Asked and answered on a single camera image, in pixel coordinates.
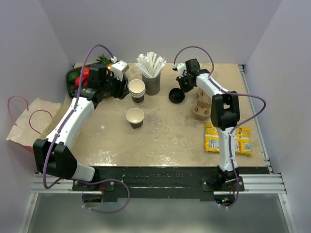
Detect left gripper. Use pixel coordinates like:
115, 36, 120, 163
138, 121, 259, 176
101, 70, 130, 100

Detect black plastic cup lid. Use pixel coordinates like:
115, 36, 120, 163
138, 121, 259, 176
169, 87, 185, 104

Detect black paper coffee cup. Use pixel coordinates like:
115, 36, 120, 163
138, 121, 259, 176
126, 108, 145, 129

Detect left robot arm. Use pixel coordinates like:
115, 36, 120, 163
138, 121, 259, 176
33, 61, 129, 190

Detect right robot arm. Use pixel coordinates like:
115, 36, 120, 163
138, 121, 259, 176
173, 59, 240, 191

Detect red apple lower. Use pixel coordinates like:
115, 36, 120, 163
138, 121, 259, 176
74, 76, 88, 87

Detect red apple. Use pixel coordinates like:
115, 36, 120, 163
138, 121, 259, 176
80, 67, 89, 77
74, 76, 88, 87

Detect small pineapple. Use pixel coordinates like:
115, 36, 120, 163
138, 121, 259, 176
96, 53, 112, 67

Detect stack of paper cups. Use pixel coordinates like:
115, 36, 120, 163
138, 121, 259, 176
128, 79, 145, 104

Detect cardboard cup carrier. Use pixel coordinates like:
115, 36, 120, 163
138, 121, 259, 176
191, 88, 212, 120

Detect grey straw holder cup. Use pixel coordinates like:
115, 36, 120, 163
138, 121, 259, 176
141, 74, 161, 96

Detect grey fruit tray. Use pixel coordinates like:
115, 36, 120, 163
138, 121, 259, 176
65, 63, 95, 99

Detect green lime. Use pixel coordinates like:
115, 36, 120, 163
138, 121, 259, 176
68, 71, 80, 83

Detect white wrapped straws bunch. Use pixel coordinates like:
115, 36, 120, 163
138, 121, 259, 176
135, 51, 167, 79

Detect yellow snack bag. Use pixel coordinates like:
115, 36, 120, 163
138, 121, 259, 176
205, 122, 252, 157

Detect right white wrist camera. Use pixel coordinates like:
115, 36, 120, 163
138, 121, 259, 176
172, 63, 187, 78

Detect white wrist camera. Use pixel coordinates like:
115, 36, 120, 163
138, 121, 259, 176
110, 56, 129, 81
172, 63, 187, 78

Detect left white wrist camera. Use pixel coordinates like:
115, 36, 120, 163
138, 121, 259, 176
110, 56, 129, 81

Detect brown paper bag pink handles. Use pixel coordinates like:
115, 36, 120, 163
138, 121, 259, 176
6, 95, 68, 153

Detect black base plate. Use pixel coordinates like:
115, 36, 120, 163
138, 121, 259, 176
72, 166, 245, 201

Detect aluminium frame rail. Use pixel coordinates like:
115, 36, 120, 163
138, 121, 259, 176
19, 166, 296, 233

